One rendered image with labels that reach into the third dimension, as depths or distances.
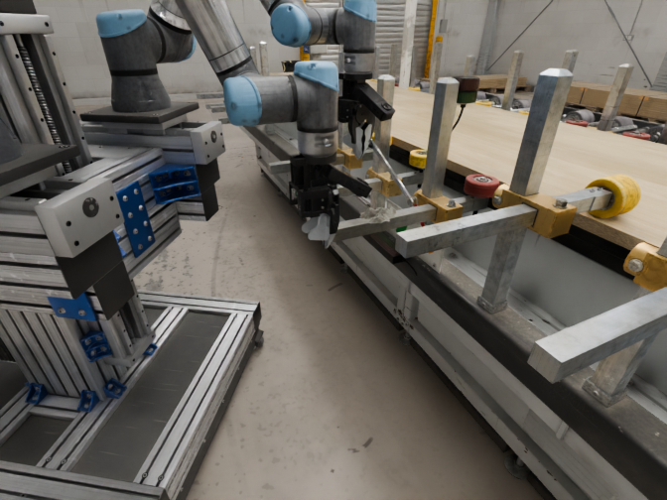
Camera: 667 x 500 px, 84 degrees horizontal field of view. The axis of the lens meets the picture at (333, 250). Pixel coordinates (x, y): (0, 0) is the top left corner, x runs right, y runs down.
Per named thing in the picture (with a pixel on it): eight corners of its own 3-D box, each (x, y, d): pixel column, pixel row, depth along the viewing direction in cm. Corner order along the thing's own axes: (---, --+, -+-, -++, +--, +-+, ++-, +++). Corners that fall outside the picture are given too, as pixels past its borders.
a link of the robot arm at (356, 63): (381, 53, 88) (358, 54, 83) (379, 73, 91) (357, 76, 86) (357, 52, 93) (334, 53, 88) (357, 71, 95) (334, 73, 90)
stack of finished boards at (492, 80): (525, 85, 847) (527, 76, 838) (440, 90, 765) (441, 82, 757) (500, 81, 907) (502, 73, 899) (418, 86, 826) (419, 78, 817)
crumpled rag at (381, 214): (370, 226, 79) (370, 216, 78) (355, 214, 85) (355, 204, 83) (404, 219, 82) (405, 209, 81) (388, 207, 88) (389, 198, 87)
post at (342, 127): (341, 194, 138) (342, 50, 114) (337, 191, 141) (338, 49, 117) (349, 192, 140) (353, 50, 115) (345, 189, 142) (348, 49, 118)
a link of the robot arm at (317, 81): (283, 61, 64) (329, 60, 66) (287, 126, 69) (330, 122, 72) (297, 63, 57) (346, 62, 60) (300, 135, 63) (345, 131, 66)
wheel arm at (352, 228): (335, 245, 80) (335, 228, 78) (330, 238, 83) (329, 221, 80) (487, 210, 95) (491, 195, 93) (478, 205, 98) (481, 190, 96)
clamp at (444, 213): (443, 229, 87) (447, 209, 84) (410, 207, 97) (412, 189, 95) (462, 224, 89) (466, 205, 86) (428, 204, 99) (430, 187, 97)
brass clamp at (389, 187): (385, 197, 107) (386, 181, 104) (363, 183, 118) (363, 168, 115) (403, 194, 109) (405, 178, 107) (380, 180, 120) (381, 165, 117)
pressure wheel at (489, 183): (472, 228, 93) (482, 185, 87) (452, 215, 99) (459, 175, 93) (496, 222, 95) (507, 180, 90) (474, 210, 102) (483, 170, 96)
